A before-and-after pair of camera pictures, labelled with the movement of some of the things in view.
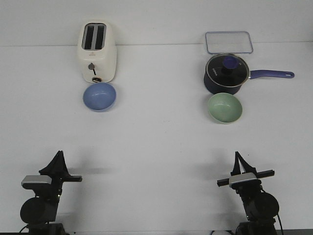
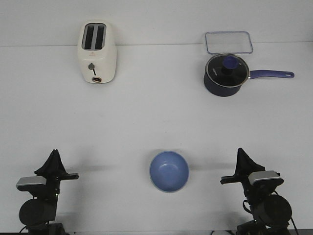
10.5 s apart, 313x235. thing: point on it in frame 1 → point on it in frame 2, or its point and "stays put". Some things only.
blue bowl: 100,96 → 169,171
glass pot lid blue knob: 227,70 stays put
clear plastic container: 229,42 stays put
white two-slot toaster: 97,46 stays put
